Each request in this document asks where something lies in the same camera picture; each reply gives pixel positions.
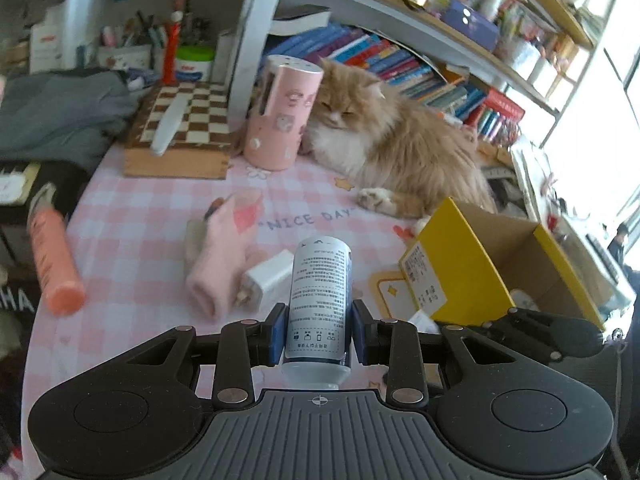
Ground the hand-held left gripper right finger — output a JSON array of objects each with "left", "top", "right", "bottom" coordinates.
[{"left": 351, "top": 301, "right": 521, "bottom": 406}]

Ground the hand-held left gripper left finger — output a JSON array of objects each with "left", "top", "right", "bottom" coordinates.
[{"left": 120, "top": 303, "right": 289, "bottom": 407}]

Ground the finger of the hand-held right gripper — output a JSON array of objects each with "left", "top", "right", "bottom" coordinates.
[{"left": 479, "top": 306, "right": 604, "bottom": 362}]

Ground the large white charger block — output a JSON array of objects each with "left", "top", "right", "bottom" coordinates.
[{"left": 241, "top": 249, "right": 296, "bottom": 308}]

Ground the white labelled bottle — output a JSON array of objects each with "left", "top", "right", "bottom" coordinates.
[{"left": 280, "top": 236, "right": 353, "bottom": 391}]

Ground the yellow cardboard box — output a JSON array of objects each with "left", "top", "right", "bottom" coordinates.
[{"left": 398, "top": 196, "right": 623, "bottom": 333}]

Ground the pink checked desktop cloth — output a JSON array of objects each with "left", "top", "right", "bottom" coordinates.
[{"left": 20, "top": 149, "right": 451, "bottom": 466}]

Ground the orange and white cat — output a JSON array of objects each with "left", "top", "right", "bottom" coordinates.
[{"left": 299, "top": 56, "right": 501, "bottom": 221}]

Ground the pink cylinder holder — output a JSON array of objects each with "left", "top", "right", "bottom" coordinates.
[{"left": 243, "top": 54, "right": 323, "bottom": 171}]

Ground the wooden chess board box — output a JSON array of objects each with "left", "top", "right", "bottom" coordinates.
[{"left": 122, "top": 81, "right": 236, "bottom": 181}]

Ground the white oblong case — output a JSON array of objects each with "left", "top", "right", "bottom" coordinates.
[{"left": 150, "top": 96, "right": 191, "bottom": 156}]

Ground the orange tube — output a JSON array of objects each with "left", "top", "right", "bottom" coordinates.
[{"left": 27, "top": 182, "right": 86, "bottom": 316}]

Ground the black box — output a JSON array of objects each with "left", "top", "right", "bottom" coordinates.
[{"left": 0, "top": 160, "right": 96, "bottom": 271}]

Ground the row of colourful books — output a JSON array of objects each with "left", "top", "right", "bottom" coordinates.
[{"left": 270, "top": 22, "right": 526, "bottom": 141}]

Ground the white jar green lid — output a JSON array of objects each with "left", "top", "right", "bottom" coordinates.
[{"left": 175, "top": 46, "right": 216, "bottom": 82}]

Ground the grey cloth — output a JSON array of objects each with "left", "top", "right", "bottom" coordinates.
[{"left": 0, "top": 71, "right": 141, "bottom": 171}]

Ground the white pen holder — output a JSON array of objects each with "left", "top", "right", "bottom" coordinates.
[{"left": 97, "top": 42, "right": 153, "bottom": 71}]

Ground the black book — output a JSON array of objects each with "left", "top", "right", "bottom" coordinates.
[{"left": 272, "top": 4, "right": 332, "bottom": 36}]

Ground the blue photo box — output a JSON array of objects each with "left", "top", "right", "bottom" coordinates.
[{"left": 442, "top": 0, "right": 501, "bottom": 53}]

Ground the white shelf frame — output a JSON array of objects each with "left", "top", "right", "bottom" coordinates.
[{"left": 227, "top": 0, "right": 601, "bottom": 116}]

